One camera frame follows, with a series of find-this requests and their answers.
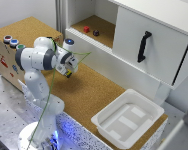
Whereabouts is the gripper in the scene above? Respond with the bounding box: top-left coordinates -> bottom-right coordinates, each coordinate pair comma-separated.
56,55 -> 79,76

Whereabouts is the yellow block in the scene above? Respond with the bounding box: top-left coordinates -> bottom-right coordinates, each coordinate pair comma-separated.
65,70 -> 74,79

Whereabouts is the pink block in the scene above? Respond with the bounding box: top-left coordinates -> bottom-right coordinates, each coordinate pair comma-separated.
83,26 -> 91,34

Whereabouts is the purple block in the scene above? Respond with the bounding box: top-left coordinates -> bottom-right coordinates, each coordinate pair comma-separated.
92,29 -> 101,37

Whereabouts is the white cabinet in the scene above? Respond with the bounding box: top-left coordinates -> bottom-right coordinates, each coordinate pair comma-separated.
62,0 -> 188,108

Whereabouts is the green button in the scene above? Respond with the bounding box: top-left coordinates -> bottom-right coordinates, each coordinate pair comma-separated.
15,43 -> 26,51

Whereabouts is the wooden drawer box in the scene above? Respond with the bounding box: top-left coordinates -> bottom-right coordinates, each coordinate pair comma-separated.
0,16 -> 65,93

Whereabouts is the blue button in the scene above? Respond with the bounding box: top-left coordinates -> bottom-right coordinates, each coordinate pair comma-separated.
9,38 -> 20,48

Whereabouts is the red button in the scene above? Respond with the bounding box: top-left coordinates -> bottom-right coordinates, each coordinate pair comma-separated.
2,34 -> 13,44

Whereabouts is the white plastic box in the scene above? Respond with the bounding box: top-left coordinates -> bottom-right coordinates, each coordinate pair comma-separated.
90,88 -> 166,150

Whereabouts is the white sliding door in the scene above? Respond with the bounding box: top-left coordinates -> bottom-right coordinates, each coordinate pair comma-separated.
111,5 -> 188,87

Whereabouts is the green cable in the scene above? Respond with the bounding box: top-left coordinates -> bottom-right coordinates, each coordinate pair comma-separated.
26,37 -> 92,150

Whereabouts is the black door handle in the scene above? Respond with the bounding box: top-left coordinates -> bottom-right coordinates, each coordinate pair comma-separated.
136,30 -> 153,64

